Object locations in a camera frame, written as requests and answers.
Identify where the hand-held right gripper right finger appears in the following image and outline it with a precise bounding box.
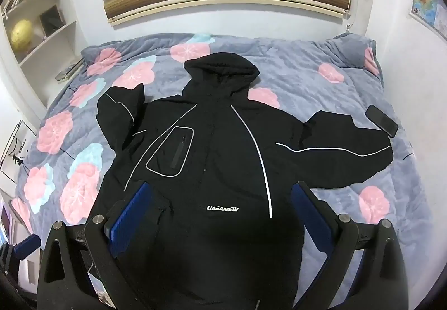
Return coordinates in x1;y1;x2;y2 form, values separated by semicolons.
290;181;409;310

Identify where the white paper drawing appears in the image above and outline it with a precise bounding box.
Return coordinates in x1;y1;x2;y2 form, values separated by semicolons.
0;120;35;176

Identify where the white bookshelf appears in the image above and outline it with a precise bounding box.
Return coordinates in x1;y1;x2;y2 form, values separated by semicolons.
0;0;89;122

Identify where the grey floral blanket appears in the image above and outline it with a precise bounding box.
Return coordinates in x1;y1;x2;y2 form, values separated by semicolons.
10;33;435;310

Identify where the black hooded jacket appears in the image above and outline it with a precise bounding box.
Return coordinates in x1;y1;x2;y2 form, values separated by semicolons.
96;53;395;310

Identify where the small grey case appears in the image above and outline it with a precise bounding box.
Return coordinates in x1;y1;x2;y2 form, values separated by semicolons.
55;63;83;82

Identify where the yellow ball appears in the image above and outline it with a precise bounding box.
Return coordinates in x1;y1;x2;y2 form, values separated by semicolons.
10;19;35;49

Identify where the black smartphone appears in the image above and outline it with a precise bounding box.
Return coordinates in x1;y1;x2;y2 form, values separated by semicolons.
365;105;399;138

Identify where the wall map poster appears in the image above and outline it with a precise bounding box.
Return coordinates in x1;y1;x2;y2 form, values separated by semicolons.
411;0;447;40

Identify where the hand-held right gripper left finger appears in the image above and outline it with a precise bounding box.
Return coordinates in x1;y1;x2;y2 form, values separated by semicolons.
38;181;151;310

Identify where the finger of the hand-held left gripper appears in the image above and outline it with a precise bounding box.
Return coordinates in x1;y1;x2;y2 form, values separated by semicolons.
13;234;43;260

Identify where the dark picture frame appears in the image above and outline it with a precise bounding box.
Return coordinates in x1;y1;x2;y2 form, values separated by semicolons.
39;5;64;35

